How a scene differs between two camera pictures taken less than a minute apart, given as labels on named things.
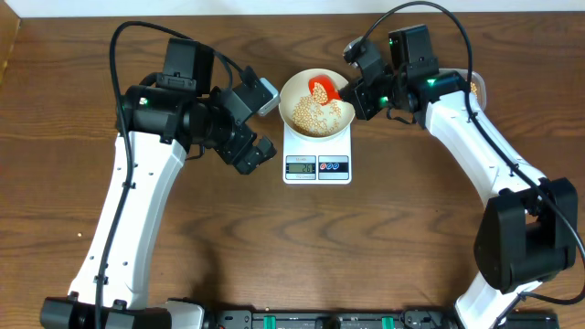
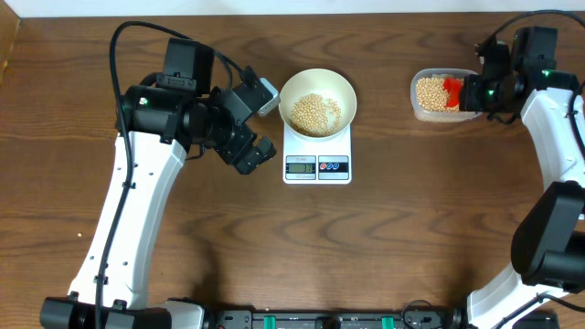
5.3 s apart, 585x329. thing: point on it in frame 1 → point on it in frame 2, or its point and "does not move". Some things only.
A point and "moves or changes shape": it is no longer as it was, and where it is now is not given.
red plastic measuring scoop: (327, 82) moves or changes shape
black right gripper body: (377, 96) → (483, 95)
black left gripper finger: (255, 153) does not move
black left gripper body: (228, 140) does not move
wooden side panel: (9, 27) does not move
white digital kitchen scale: (307, 162) does not move
